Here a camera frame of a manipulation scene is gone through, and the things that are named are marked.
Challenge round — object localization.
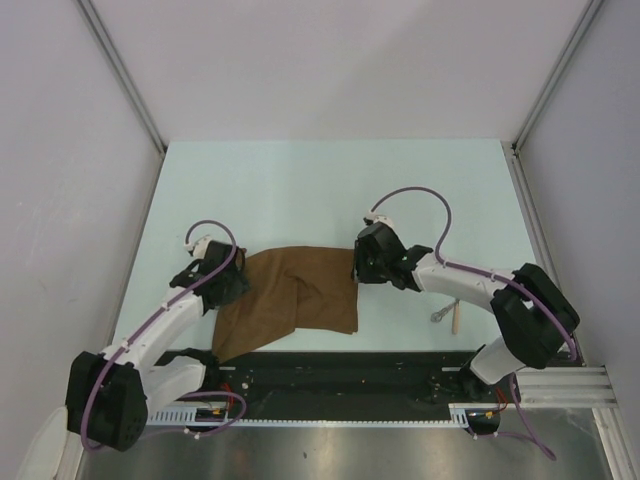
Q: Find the brown cloth napkin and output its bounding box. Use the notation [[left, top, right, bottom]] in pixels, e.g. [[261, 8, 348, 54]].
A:
[[212, 246, 358, 362]]

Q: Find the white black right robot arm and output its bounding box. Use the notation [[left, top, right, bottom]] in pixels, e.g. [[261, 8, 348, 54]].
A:
[[352, 221, 580, 401]]

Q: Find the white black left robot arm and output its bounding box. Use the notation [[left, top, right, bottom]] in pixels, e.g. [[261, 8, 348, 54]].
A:
[[65, 236, 250, 451]]

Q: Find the silver ornate spoon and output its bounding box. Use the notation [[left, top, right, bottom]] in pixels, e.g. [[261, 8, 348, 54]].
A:
[[430, 299, 459, 323]]

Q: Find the silver fork wooden handle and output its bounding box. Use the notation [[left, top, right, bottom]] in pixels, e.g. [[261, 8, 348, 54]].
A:
[[451, 299, 461, 335]]

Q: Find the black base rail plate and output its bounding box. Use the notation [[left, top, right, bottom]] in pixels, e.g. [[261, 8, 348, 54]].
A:
[[149, 349, 584, 421]]

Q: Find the white slotted cable duct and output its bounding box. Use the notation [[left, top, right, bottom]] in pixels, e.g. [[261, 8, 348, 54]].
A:
[[144, 402, 506, 429]]

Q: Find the right aluminium frame post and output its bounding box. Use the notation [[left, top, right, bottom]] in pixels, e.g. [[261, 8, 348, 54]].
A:
[[510, 0, 608, 155]]

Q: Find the aluminium frame post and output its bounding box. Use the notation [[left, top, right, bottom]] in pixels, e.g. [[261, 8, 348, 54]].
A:
[[510, 0, 608, 155], [74, 0, 168, 158]]

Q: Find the aluminium side rail profile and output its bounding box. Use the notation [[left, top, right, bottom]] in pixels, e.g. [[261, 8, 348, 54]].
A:
[[502, 142, 639, 479]]

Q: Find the left aluminium frame post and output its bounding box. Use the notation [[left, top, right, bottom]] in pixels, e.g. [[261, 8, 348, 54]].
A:
[[74, 0, 168, 158]]

